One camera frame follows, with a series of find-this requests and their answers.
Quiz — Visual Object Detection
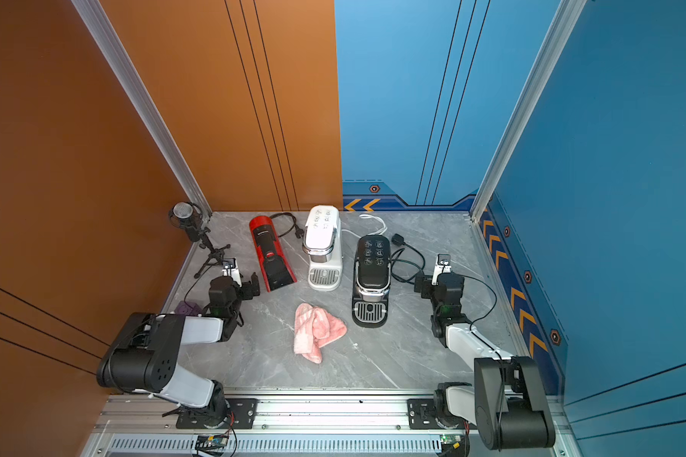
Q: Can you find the white power cable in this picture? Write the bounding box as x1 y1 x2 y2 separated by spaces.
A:
342 213 389 238

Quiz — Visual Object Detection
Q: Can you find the white coffee machine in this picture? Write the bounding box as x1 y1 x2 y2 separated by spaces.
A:
302 205 343 291

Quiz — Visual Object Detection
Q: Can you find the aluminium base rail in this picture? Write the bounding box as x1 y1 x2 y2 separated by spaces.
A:
85 387 567 438

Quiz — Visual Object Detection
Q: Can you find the black machine power cable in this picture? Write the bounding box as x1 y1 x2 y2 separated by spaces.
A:
389 232 427 287

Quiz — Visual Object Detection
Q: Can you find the black coiled power cable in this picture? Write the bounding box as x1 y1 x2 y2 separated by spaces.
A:
269 212 307 240

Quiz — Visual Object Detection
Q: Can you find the black microphone on tripod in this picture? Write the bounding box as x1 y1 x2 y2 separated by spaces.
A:
168 202 231 279

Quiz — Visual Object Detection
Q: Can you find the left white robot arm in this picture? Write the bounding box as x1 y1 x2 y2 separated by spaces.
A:
96 274 260 428

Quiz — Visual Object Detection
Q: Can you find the pink towel cloth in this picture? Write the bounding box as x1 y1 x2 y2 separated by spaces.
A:
293 303 348 365

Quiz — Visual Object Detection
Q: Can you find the black coffee machine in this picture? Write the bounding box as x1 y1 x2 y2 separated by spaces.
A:
352 235 392 329

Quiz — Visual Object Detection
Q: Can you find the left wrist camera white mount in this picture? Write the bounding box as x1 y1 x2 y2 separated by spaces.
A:
221 258 242 287

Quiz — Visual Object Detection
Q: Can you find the red Nespresso coffee machine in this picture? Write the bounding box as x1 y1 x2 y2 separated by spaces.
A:
249 215 297 292

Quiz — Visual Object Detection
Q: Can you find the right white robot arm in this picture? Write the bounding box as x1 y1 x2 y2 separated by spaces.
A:
415 272 556 451

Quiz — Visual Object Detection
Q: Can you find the purple block toy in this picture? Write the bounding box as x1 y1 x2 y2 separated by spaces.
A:
173 301 203 316

